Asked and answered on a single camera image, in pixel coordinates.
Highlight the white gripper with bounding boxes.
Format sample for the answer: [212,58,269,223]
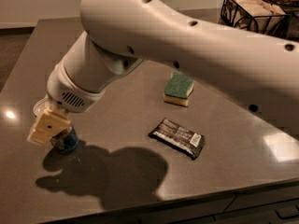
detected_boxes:
[27,63,104,144]

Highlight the red bull can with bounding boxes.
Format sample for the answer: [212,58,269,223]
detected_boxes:
[33,97,80,154]

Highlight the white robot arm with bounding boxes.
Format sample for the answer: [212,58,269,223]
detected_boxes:
[28,0,299,144]

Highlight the green yellow sponge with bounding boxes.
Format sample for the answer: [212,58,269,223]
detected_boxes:
[163,72,194,107]

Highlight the black candy bar wrapper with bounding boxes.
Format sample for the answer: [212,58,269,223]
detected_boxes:
[149,118,205,160]

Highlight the white napkins in basket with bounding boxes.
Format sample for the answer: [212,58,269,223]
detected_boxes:
[224,0,287,34]

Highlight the black wire basket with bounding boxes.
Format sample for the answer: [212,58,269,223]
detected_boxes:
[220,0,289,35]

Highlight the drawer handle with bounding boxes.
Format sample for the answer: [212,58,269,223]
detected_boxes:
[276,205,299,219]

